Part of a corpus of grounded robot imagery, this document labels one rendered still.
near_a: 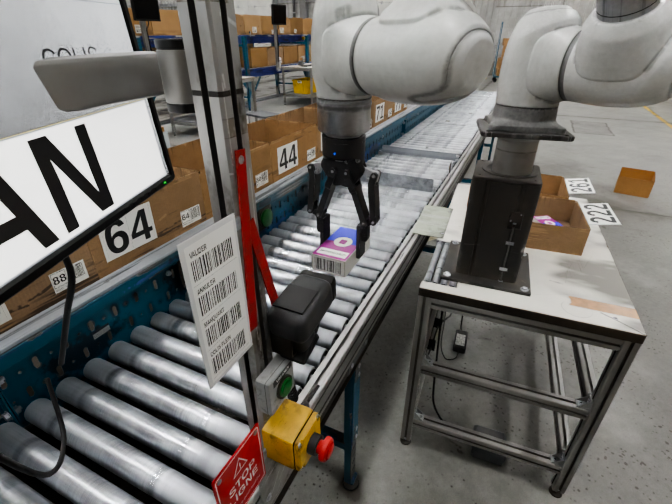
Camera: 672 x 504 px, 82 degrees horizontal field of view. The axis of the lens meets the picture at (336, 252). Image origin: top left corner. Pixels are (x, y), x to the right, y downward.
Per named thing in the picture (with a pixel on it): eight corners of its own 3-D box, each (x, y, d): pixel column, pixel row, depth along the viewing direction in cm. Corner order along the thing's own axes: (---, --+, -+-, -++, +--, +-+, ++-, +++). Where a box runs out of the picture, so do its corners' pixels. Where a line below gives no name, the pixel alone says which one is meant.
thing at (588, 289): (643, 345, 100) (648, 335, 98) (418, 295, 119) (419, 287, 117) (585, 204, 181) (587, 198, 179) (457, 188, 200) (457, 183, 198)
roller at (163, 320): (313, 395, 88) (312, 379, 86) (147, 330, 108) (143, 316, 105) (322, 379, 92) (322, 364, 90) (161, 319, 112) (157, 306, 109)
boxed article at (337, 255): (370, 247, 82) (370, 232, 81) (345, 278, 72) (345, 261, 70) (340, 240, 85) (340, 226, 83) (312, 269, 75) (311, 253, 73)
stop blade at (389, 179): (431, 196, 190) (433, 179, 186) (345, 183, 207) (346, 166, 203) (431, 196, 191) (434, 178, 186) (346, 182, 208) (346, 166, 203)
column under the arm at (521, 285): (527, 255, 134) (554, 161, 118) (530, 297, 113) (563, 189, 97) (450, 242, 142) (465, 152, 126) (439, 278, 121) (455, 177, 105)
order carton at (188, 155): (207, 221, 127) (198, 171, 119) (143, 206, 138) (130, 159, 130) (273, 184, 158) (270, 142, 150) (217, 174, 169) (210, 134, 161)
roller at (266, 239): (386, 280, 129) (387, 267, 127) (257, 248, 149) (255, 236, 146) (391, 273, 133) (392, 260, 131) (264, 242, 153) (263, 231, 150)
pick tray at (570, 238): (582, 256, 133) (592, 230, 128) (466, 238, 145) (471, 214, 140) (569, 223, 156) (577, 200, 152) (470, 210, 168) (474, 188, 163)
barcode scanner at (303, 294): (341, 317, 66) (338, 270, 60) (309, 372, 58) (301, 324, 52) (308, 307, 69) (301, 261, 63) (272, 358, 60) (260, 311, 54)
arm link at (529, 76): (515, 98, 112) (534, 9, 102) (580, 106, 100) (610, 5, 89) (481, 103, 104) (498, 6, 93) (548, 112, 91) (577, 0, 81)
